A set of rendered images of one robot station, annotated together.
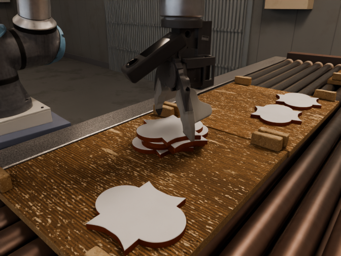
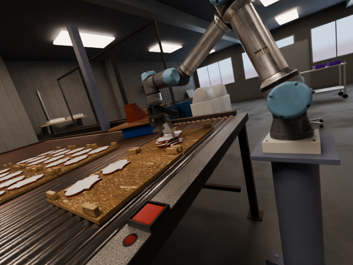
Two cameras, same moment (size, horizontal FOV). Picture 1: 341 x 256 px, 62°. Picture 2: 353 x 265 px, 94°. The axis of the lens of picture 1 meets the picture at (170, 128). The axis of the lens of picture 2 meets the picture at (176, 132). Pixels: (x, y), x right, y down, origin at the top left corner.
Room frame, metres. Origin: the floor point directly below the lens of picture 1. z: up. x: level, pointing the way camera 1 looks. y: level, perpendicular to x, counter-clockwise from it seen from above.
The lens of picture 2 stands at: (1.40, -0.02, 1.18)
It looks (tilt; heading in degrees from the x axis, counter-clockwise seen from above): 12 degrees down; 175
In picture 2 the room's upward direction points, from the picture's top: 14 degrees counter-clockwise
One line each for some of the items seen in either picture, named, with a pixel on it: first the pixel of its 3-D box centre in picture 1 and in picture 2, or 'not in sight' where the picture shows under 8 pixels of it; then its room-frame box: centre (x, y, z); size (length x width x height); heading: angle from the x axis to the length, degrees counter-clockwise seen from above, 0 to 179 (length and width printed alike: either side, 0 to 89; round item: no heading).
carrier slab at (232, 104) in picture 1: (252, 108); (121, 175); (0.75, -0.23, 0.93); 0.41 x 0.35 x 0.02; 139
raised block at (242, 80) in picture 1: (243, 80); (91, 209); (0.99, -0.26, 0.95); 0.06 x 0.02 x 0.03; 49
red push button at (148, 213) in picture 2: not in sight; (148, 215); (1.04, -0.11, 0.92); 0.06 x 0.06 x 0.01; 51
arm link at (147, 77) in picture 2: not in sight; (151, 83); (0.52, -0.02, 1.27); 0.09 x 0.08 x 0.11; 50
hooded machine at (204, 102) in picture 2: not in sight; (205, 109); (-3.16, 1.31, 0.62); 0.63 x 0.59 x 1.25; 46
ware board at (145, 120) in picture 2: not in sight; (144, 120); (-0.25, -0.17, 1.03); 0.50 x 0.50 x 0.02; 72
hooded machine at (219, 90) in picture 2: not in sight; (219, 103); (-3.92, 2.05, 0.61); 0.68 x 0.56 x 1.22; 133
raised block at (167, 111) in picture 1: (163, 110); (176, 148); (0.67, 0.02, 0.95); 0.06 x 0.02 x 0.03; 50
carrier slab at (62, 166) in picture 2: not in sight; (79, 156); (0.23, -0.62, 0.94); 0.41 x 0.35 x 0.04; 140
